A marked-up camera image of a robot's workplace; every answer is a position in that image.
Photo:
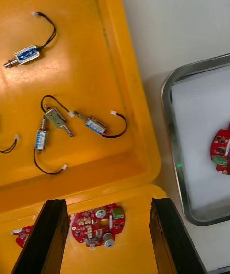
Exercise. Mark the blue label metal solenoid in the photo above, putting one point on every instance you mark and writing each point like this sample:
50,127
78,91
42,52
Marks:
95,126
26,54
41,139

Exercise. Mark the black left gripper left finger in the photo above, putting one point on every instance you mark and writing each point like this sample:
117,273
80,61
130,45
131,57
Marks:
45,242

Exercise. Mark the plain silver metal solenoid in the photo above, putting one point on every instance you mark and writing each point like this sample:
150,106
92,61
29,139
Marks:
55,118

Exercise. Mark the steel tray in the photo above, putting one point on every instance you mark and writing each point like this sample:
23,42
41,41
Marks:
167,110

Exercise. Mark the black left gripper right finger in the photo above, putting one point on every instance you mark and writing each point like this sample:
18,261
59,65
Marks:
171,242

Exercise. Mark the yellow-orange plastic bin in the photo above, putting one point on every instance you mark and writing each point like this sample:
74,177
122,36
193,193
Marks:
83,63
129,254

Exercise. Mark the round red circuit board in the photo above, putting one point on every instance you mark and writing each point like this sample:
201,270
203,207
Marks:
83,230
22,236
219,142

